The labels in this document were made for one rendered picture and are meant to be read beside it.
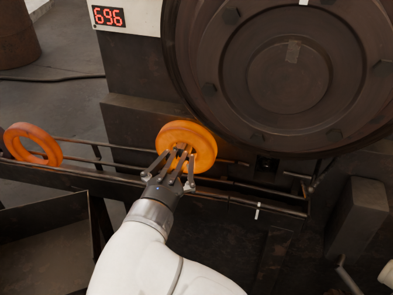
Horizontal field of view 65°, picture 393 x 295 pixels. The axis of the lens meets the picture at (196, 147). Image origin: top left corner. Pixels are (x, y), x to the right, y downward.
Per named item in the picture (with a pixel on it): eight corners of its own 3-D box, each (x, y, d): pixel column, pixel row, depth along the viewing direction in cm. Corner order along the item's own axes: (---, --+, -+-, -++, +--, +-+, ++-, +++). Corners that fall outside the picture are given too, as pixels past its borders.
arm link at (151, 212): (167, 252, 60) (177, 226, 64) (163, 227, 54) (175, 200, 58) (125, 240, 62) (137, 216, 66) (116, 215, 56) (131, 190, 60)
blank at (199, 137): (152, 117, 76) (147, 126, 74) (213, 120, 71) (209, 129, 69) (167, 163, 86) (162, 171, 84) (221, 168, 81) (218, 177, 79)
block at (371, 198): (322, 227, 91) (349, 170, 75) (351, 234, 89) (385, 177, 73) (323, 260, 83) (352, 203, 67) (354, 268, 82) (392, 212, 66)
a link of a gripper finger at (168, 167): (164, 193, 68) (157, 192, 68) (179, 157, 75) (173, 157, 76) (162, 181, 65) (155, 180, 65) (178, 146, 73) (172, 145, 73)
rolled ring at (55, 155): (-9, 133, 96) (-1, 127, 98) (30, 175, 105) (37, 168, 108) (29, 123, 87) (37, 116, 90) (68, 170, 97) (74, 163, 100)
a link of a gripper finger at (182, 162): (165, 182, 65) (172, 184, 64) (183, 147, 72) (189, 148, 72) (167, 194, 67) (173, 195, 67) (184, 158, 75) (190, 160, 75)
